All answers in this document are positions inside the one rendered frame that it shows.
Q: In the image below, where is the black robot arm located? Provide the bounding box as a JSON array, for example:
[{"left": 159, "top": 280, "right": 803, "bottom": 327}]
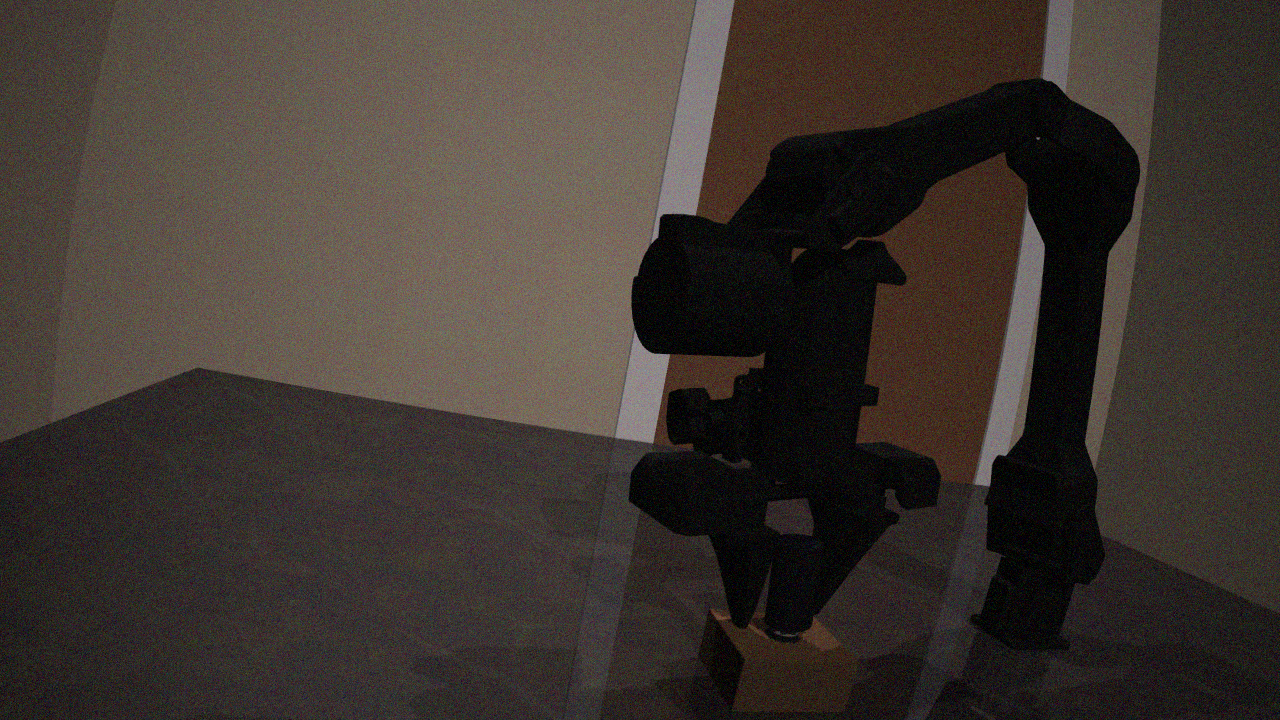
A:
[{"left": 631, "top": 78, "right": 1140, "bottom": 650}]

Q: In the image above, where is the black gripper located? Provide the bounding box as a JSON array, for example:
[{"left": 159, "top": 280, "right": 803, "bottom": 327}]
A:
[{"left": 628, "top": 354, "right": 941, "bottom": 628}]

